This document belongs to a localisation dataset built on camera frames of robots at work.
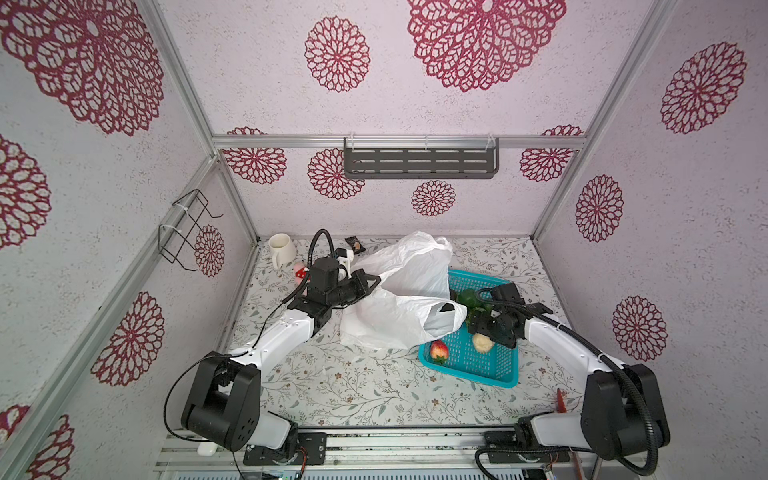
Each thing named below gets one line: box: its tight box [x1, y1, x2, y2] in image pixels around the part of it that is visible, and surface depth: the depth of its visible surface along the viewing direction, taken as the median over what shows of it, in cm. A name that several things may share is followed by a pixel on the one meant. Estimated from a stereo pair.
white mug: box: [268, 233, 297, 269], surface depth 111 cm
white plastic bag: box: [340, 231, 468, 350], surface depth 84 cm
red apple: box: [431, 340, 449, 365], surface depth 89 cm
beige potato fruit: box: [472, 333, 495, 353], surface depth 88 cm
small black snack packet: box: [344, 236, 366, 254], surface depth 119 cm
